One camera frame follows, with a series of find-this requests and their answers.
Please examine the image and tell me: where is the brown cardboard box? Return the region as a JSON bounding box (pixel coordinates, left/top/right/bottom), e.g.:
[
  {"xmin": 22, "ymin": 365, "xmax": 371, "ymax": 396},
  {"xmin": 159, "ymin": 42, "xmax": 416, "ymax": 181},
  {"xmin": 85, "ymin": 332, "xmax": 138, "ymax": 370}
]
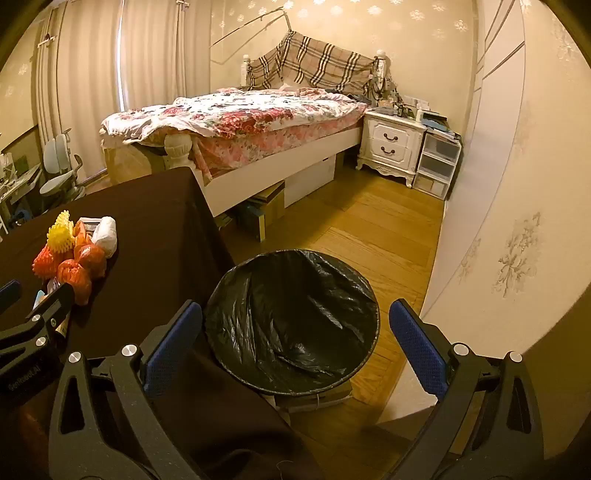
[{"xmin": 235, "ymin": 181, "xmax": 287, "ymax": 243}]

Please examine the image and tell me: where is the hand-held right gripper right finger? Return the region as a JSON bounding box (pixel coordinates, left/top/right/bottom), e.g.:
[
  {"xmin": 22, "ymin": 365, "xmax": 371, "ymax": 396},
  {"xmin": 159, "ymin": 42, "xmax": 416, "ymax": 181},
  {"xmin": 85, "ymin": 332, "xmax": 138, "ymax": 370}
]
[{"xmin": 389, "ymin": 298, "xmax": 546, "ymax": 480}]

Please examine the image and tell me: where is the white study desk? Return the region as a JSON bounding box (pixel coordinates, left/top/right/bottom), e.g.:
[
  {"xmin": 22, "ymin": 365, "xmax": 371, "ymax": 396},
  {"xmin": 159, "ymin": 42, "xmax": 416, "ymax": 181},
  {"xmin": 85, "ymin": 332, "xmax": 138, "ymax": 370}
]
[{"xmin": 0, "ymin": 152, "xmax": 44, "ymax": 232}]

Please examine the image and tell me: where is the grey office chair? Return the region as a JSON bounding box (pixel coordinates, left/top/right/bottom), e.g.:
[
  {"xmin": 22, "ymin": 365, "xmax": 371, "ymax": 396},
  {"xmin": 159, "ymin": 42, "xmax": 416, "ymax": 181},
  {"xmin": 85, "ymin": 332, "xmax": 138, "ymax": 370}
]
[{"xmin": 39, "ymin": 128, "xmax": 88, "ymax": 201}]

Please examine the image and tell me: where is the bed with floral quilt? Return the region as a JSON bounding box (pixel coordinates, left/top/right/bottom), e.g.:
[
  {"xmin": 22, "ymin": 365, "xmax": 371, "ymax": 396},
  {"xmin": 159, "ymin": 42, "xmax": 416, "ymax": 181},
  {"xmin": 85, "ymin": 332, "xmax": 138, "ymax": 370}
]
[{"xmin": 102, "ymin": 51, "xmax": 389, "ymax": 217}]

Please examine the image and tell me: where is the table with brown cloth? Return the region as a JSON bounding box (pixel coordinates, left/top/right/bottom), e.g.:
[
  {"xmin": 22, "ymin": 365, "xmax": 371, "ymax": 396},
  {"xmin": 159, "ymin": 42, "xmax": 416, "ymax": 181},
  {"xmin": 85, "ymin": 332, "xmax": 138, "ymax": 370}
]
[{"xmin": 0, "ymin": 166, "xmax": 326, "ymax": 480}]

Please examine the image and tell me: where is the white wardrobe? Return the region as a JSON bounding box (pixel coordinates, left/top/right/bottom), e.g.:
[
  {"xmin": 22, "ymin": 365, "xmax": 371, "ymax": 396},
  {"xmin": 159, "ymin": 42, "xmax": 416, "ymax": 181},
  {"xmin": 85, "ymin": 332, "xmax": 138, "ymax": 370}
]
[{"xmin": 418, "ymin": 0, "xmax": 532, "ymax": 319}]

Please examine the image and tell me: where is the beige plaid blanket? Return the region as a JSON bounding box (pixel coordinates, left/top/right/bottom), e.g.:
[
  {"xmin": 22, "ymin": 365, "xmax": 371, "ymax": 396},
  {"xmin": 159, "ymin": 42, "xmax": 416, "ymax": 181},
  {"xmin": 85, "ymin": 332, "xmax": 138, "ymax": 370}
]
[{"xmin": 247, "ymin": 33, "xmax": 377, "ymax": 93}]

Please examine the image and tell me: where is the white plastic bag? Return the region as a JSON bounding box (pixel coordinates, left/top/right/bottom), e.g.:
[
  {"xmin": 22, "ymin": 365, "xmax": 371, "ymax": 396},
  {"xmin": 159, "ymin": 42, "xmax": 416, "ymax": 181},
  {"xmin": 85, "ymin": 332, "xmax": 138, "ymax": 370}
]
[{"xmin": 93, "ymin": 216, "xmax": 118, "ymax": 258}]

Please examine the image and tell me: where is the beige curtain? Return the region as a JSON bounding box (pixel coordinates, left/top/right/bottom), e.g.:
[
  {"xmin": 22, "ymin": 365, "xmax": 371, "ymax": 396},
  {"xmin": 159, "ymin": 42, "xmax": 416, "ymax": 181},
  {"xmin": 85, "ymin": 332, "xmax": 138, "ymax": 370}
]
[
  {"xmin": 34, "ymin": 0, "xmax": 123, "ymax": 183},
  {"xmin": 119, "ymin": 0, "xmax": 213, "ymax": 112}
]

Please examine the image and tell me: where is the trash bin with black bag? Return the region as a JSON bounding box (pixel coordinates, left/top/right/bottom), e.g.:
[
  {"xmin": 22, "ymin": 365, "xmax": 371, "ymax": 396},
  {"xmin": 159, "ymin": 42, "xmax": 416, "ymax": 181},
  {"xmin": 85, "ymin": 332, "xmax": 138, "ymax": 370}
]
[{"xmin": 203, "ymin": 249, "xmax": 380, "ymax": 397}]

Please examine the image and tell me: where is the floral duvet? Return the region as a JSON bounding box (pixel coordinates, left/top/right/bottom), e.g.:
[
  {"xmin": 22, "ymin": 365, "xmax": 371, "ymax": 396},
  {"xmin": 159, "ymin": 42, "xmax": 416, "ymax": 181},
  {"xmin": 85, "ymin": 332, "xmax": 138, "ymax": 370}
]
[{"xmin": 100, "ymin": 88, "xmax": 370, "ymax": 141}]

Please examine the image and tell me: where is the thin metal rod frame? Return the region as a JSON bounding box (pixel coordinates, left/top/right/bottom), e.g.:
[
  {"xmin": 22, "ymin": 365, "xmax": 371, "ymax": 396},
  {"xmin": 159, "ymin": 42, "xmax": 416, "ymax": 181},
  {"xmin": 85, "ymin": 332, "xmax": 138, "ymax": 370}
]
[{"xmin": 210, "ymin": 7, "xmax": 296, "ymax": 65}]

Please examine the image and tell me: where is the pink floral bed sheet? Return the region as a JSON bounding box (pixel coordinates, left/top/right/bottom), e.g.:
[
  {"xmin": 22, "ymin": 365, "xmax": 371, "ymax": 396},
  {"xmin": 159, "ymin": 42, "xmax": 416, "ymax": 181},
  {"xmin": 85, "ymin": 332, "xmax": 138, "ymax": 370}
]
[{"xmin": 189, "ymin": 108, "xmax": 368, "ymax": 181}]

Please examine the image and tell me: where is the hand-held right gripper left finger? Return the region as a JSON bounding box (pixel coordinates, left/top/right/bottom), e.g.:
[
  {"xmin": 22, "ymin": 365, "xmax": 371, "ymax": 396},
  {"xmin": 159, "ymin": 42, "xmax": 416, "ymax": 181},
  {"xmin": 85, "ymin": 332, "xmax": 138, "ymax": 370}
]
[{"xmin": 48, "ymin": 300, "xmax": 204, "ymax": 480}]

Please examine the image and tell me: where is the orange plastic bag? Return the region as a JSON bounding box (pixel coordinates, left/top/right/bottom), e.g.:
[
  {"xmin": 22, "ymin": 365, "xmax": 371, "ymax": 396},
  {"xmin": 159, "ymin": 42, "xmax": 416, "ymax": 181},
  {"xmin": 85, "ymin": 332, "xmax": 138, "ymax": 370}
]
[
  {"xmin": 56, "ymin": 259, "xmax": 93, "ymax": 306},
  {"xmin": 73, "ymin": 242, "xmax": 108, "ymax": 280}
]

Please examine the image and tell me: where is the yellow foam fruit net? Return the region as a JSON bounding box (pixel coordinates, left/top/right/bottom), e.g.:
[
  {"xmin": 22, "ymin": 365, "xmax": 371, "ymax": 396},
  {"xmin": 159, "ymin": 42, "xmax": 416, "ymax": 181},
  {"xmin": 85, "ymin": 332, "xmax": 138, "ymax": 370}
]
[{"xmin": 46, "ymin": 210, "xmax": 77, "ymax": 254}]

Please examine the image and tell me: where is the white nightstand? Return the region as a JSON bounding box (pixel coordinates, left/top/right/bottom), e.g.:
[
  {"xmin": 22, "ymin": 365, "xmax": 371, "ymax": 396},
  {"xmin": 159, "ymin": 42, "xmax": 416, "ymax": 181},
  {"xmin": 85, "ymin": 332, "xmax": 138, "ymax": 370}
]
[{"xmin": 355, "ymin": 110, "xmax": 428, "ymax": 188}]

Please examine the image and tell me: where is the clear plastic drawer unit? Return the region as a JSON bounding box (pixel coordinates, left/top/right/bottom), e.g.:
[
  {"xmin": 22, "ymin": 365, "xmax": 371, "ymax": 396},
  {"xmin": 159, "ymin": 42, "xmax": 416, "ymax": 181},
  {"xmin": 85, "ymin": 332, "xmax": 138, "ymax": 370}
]
[{"xmin": 411, "ymin": 131, "xmax": 462, "ymax": 201}]

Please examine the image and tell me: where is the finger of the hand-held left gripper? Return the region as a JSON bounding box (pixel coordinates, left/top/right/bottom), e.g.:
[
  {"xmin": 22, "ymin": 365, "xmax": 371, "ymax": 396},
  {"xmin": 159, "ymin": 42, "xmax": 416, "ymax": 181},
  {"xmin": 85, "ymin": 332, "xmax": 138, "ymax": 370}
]
[
  {"xmin": 0, "ymin": 280, "xmax": 21, "ymax": 315},
  {"xmin": 0, "ymin": 282, "xmax": 75, "ymax": 365}
]

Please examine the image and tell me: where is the pile of nightstand items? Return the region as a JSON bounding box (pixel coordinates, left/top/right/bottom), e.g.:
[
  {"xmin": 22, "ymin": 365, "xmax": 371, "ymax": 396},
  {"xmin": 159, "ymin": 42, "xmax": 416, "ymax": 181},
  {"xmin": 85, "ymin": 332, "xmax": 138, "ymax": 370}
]
[{"xmin": 369, "ymin": 76, "xmax": 426, "ymax": 121}]

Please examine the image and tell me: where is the stack of books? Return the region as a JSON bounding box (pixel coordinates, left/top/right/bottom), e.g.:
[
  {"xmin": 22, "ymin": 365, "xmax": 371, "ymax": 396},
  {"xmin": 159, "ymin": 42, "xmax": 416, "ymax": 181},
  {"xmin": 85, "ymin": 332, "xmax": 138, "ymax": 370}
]
[{"xmin": 418, "ymin": 111, "xmax": 462, "ymax": 141}]

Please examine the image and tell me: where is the white storage box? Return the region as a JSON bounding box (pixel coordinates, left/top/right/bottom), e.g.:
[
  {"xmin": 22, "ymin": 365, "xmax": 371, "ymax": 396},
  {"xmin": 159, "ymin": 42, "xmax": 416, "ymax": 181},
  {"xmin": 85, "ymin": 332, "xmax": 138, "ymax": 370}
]
[{"xmin": 284, "ymin": 154, "xmax": 338, "ymax": 209}]

